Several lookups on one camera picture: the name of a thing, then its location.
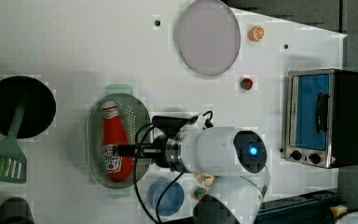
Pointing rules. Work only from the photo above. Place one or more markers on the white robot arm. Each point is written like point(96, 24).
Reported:
point(236, 159)

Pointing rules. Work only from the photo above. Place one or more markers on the silver toaster oven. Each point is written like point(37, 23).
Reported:
point(322, 118)

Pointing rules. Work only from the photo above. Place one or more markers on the grey round plate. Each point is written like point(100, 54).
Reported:
point(209, 37)

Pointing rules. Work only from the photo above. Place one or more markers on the yellow red toy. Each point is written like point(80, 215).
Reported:
point(338, 210)

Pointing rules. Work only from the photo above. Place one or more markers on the red plush ketchup bottle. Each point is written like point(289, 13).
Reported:
point(117, 168)

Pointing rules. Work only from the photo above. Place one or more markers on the small red tomato toy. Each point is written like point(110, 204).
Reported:
point(247, 84)

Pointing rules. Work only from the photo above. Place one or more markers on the orange slice toy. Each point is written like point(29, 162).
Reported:
point(256, 34)

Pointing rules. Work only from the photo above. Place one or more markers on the black round pan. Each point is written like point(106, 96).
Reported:
point(40, 106)

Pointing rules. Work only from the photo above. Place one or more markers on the green slotted spatula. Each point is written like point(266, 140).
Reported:
point(13, 163)

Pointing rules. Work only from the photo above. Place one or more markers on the plush peeled banana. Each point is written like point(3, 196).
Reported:
point(205, 179)

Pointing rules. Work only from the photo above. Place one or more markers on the red strawberry toy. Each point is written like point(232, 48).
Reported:
point(199, 193)

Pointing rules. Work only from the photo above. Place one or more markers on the blue metal frame rail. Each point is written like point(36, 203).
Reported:
point(310, 208)

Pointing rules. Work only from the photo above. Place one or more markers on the dark grey cup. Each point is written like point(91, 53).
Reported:
point(15, 211)

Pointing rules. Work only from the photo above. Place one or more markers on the green oval strainer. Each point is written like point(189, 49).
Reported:
point(134, 116)

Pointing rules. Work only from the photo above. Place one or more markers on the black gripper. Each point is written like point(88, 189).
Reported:
point(156, 151)

